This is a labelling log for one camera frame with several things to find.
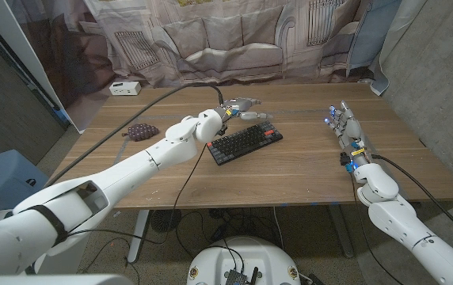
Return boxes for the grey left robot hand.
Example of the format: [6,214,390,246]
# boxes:
[220,97,274,122]

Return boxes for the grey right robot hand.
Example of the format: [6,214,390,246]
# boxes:
[323,100,370,167]

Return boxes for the black keyboard with orange keys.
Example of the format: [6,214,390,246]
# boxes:
[206,120,284,166]

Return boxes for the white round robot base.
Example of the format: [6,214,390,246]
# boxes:
[186,236,302,285]

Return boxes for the purple toy grapes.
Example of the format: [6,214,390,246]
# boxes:
[121,123,161,143]

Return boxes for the printed sofa room backdrop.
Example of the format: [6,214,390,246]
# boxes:
[4,0,428,134]

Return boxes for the white power strip box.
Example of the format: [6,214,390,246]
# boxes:
[108,81,143,97]

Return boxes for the short grey tape strip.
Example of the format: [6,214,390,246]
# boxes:
[109,116,140,167]

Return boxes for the black round floor fan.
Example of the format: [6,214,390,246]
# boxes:
[150,208,182,234]

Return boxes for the black electronics module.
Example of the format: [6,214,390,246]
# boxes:
[224,267,259,285]

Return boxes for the white leaning board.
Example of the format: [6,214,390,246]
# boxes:
[0,0,86,134]

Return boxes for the grey-blue storage bin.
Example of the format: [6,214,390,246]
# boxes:
[0,149,50,217]

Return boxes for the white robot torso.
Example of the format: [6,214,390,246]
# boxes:
[0,273,132,285]

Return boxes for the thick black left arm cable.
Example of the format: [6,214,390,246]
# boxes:
[44,82,226,188]

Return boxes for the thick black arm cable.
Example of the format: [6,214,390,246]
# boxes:
[44,82,226,188]
[370,154,453,249]

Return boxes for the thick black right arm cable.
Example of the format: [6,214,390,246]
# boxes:
[370,154,453,249]

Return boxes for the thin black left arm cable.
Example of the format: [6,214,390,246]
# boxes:
[67,143,207,246]

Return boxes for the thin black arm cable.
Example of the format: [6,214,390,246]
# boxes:
[348,172,405,285]
[67,143,207,246]

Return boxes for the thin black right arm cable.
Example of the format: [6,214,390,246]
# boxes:
[348,172,405,285]

